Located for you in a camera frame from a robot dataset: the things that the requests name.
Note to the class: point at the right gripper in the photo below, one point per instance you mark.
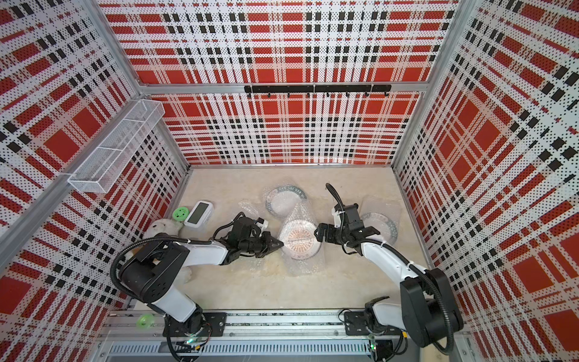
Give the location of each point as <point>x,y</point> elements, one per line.
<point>329,229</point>

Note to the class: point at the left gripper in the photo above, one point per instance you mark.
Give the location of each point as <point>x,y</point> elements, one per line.
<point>268,247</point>

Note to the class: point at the orange pattern dinner plate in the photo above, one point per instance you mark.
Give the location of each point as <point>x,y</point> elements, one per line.
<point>298,237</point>

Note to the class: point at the bubble wrap of orange plate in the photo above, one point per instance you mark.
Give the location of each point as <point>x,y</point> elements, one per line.
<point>309,266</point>

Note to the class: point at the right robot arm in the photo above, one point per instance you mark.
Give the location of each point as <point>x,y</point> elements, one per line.
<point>428,312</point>

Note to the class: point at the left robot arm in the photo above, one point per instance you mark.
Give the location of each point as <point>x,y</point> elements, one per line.
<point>148,270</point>

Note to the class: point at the bubble wrap of rear plate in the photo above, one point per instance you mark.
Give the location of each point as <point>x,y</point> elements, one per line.
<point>300,209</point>

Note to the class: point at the bubble wrap of white plate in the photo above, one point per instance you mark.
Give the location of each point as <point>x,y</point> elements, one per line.
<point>251,209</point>

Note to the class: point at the bubble wrap of right plate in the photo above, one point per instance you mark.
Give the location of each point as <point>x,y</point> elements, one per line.
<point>391,209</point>

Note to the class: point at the grey rimmed plate rear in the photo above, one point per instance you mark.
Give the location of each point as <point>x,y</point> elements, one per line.
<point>281,200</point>

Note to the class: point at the grey rimmed plate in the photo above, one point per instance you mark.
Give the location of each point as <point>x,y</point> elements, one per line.
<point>388,230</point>
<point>281,200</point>

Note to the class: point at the grey rimmed plate right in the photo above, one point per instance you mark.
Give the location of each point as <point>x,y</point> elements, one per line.
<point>388,230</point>

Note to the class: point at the white digital clock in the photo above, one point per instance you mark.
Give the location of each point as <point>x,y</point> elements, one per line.
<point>199,214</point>

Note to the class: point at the green round button toy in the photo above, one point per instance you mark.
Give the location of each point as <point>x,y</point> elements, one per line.
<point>180,214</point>

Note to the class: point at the white teddy bear toy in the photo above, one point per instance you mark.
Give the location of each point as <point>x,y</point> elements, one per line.
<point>172,228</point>

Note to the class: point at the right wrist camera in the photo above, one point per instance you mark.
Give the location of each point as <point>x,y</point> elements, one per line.
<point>340,215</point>

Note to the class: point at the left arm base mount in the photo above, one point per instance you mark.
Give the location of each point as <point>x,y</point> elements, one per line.
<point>204,324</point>

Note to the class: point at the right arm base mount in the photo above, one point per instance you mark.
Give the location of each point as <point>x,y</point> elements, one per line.
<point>360,323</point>

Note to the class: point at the black hook rail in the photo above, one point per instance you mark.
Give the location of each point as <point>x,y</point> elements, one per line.
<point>318,88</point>

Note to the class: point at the white wire mesh basket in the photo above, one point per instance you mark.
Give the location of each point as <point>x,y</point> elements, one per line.
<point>101,169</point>

